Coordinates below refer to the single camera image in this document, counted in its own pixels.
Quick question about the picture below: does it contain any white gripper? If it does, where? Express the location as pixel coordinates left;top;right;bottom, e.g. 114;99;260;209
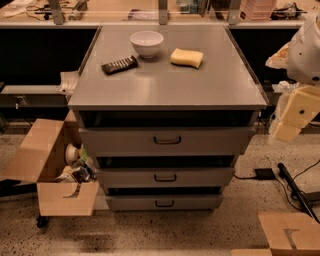
273;85;320;142

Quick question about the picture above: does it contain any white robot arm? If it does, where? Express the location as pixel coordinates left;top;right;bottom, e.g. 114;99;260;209
269;13;320;143

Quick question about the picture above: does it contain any grey drawer cabinet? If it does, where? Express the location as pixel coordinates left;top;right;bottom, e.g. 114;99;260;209
69;24;267;200

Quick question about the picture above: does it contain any grey top drawer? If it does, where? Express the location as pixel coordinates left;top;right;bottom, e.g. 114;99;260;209
79;127;254;157

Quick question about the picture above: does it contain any open cardboard box left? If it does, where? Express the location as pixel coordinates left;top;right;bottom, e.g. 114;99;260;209
3;111;99;216

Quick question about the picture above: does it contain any black rod on floor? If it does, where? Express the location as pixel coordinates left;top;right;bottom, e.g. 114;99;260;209
277;163;320;223

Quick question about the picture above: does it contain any black power adapter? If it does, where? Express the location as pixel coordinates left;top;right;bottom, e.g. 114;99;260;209
255;168;276;180

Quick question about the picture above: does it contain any yellow sponge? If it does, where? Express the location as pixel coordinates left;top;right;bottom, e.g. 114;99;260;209
170;48;203;69

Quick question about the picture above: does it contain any pink plastic container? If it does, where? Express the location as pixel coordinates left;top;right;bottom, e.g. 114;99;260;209
240;0;276;21

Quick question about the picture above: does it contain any white bowl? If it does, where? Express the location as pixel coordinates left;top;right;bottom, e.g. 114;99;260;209
130;31;164;58

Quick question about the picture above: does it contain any dark snack bar wrapper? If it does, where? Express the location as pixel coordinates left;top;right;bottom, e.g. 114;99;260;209
101;55;138;75

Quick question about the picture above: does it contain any white cup in box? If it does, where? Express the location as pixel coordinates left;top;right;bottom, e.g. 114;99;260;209
65;144;78;165

